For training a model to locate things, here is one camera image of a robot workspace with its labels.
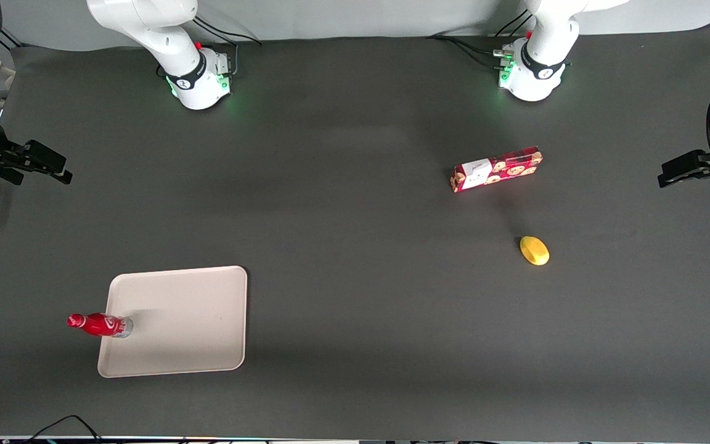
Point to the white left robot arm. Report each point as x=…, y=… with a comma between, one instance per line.
x=546, y=37

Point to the red coke bottle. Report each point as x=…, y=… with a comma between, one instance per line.
x=99, y=324

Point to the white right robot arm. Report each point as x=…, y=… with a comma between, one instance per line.
x=164, y=31

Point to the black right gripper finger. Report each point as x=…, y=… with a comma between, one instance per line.
x=50, y=172
x=44, y=154

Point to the beige plastic tray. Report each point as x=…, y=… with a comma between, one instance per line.
x=182, y=320

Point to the yellow lemon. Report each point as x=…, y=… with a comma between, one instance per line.
x=534, y=250

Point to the red cookie box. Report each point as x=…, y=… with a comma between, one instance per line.
x=497, y=169

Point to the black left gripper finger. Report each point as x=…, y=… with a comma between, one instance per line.
x=685, y=176
x=688, y=160

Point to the dark grey table mat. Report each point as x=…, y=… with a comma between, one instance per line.
x=355, y=277

